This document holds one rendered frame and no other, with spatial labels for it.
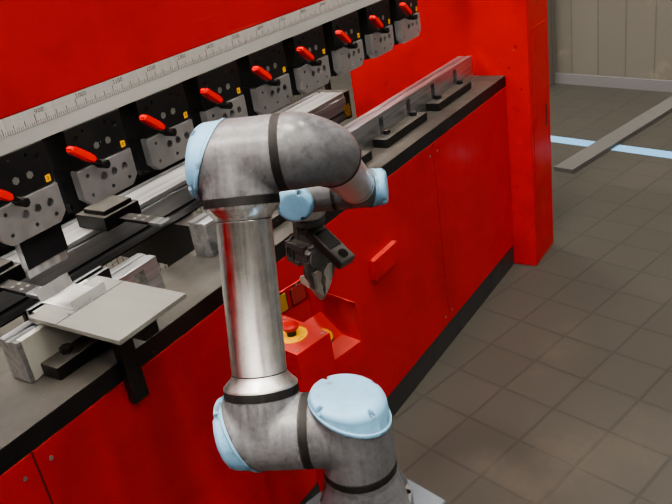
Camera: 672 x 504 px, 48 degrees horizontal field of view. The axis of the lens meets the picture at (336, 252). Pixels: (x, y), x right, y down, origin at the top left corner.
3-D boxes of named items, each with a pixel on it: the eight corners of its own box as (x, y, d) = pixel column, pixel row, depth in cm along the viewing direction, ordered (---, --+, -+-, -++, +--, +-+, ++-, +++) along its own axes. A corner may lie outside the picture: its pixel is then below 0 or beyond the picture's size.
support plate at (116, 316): (120, 345, 138) (118, 340, 137) (29, 321, 152) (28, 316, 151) (186, 297, 151) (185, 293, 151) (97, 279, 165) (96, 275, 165)
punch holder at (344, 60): (340, 76, 230) (332, 20, 223) (317, 76, 234) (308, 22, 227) (365, 63, 241) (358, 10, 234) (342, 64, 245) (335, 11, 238)
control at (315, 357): (305, 400, 170) (292, 331, 162) (258, 377, 181) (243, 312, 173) (364, 356, 182) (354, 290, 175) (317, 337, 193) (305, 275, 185)
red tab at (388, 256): (377, 281, 238) (374, 261, 235) (371, 280, 240) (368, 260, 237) (399, 260, 249) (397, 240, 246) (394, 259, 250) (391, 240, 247)
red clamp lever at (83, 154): (74, 144, 148) (112, 161, 156) (61, 143, 150) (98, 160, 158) (72, 153, 147) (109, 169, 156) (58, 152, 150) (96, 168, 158)
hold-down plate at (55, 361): (61, 381, 152) (56, 368, 150) (44, 375, 155) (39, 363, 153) (165, 307, 174) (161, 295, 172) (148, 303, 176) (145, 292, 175)
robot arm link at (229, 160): (311, 482, 111) (273, 107, 107) (213, 486, 114) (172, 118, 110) (325, 454, 123) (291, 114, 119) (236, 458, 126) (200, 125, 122)
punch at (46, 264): (32, 280, 152) (16, 237, 148) (26, 278, 153) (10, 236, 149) (71, 257, 159) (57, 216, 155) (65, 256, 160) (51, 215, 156)
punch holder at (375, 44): (373, 59, 245) (366, 6, 237) (350, 60, 249) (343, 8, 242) (395, 48, 255) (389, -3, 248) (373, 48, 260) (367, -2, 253)
